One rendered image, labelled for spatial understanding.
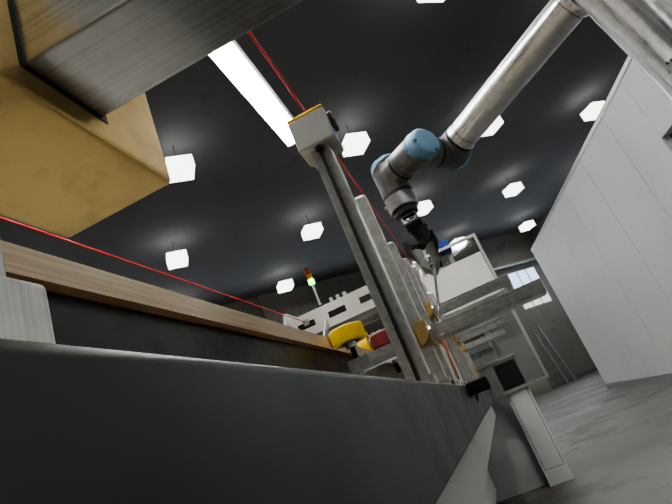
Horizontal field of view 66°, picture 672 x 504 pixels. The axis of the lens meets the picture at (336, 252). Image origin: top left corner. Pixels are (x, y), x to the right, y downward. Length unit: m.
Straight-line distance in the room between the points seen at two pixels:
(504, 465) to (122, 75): 3.92
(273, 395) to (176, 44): 0.11
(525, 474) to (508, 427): 0.31
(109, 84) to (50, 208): 0.05
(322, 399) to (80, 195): 0.11
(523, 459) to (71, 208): 3.89
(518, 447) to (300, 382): 3.83
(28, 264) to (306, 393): 0.33
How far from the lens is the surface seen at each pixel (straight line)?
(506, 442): 4.00
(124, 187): 0.20
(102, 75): 0.17
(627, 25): 1.13
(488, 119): 1.47
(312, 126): 0.93
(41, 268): 0.48
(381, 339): 1.35
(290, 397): 0.17
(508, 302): 1.10
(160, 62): 0.17
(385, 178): 1.49
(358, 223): 0.86
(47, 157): 0.18
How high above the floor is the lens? 0.67
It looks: 20 degrees up
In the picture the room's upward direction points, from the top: 22 degrees counter-clockwise
